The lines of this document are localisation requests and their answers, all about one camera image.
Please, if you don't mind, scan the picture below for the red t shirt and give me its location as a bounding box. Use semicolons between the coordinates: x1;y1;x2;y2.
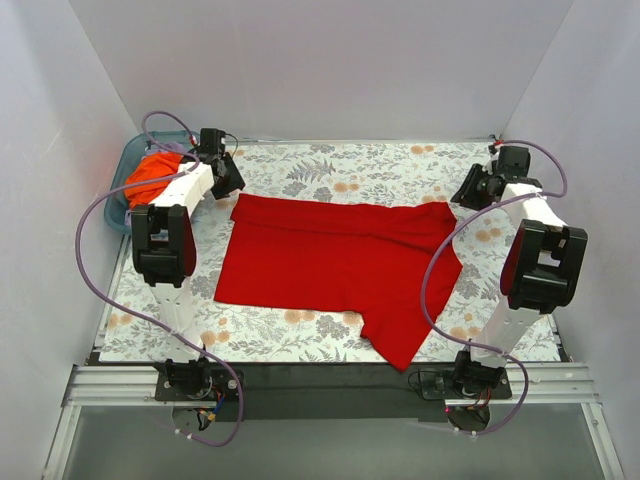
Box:
214;194;462;371

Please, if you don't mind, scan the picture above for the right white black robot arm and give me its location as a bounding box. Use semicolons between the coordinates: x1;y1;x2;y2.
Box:
452;141;588;396

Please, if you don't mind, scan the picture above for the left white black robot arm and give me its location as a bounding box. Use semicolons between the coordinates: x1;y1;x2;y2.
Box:
131;128;245;400

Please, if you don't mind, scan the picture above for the orange t shirt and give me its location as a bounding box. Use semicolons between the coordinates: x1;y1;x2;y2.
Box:
124;152;182;210

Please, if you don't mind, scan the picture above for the teal plastic bin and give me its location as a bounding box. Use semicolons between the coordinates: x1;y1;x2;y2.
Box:
104;130;191;235

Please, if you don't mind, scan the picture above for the floral table mat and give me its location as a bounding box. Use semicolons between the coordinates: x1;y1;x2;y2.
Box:
97;139;559;364

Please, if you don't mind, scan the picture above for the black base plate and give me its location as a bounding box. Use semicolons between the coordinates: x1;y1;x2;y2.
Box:
153;359;512;430

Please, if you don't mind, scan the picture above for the aluminium frame rail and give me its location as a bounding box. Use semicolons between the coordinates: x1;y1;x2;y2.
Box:
44;362;624;479

